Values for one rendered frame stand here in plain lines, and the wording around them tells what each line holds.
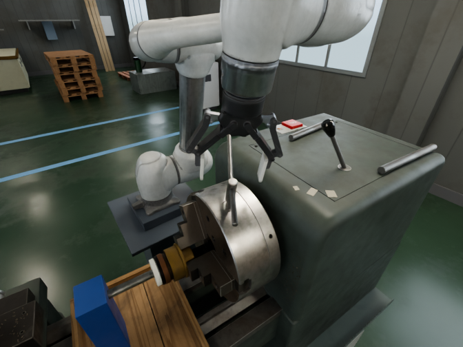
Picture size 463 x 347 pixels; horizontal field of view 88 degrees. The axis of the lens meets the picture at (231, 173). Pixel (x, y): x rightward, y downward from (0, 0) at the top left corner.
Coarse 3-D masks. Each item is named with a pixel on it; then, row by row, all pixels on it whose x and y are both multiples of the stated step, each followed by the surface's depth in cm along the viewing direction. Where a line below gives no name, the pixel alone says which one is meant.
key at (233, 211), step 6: (228, 138) 62; (228, 144) 61; (228, 150) 60; (228, 156) 59; (228, 162) 58; (228, 168) 57; (228, 174) 56; (234, 192) 52; (234, 198) 50; (234, 204) 49; (234, 210) 48; (234, 216) 47; (234, 222) 46
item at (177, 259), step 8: (168, 248) 62; (176, 248) 61; (160, 256) 59; (168, 256) 59; (176, 256) 59; (184, 256) 61; (192, 256) 61; (160, 264) 58; (168, 264) 58; (176, 264) 58; (184, 264) 59; (160, 272) 57; (168, 272) 58; (176, 272) 58; (184, 272) 59; (168, 280) 58; (176, 280) 60
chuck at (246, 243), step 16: (208, 192) 62; (224, 192) 62; (208, 208) 57; (240, 208) 58; (208, 224) 61; (224, 224) 54; (240, 224) 55; (256, 224) 57; (224, 240) 54; (240, 240) 54; (256, 240) 55; (224, 256) 57; (240, 256) 53; (256, 256) 55; (240, 272) 53; (256, 272) 56; (256, 288) 60
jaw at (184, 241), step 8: (192, 200) 66; (184, 208) 62; (192, 208) 63; (184, 216) 64; (192, 216) 63; (200, 216) 64; (184, 224) 62; (192, 224) 63; (200, 224) 64; (184, 232) 62; (192, 232) 63; (200, 232) 64; (176, 240) 61; (184, 240) 62; (192, 240) 63; (200, 240) 64; (184, 248) 62
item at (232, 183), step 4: (228, 180) 52; (232, 180) 52; (236, 180) 52; (228, 184) 52; (232, 184) 51; (236, 184) 52; (228, 188) 52; (232, 188) 52; (228, 192) 53; (228, 196) 54; (228, 200) 55; (228, 204) 56; (228, 208) 57
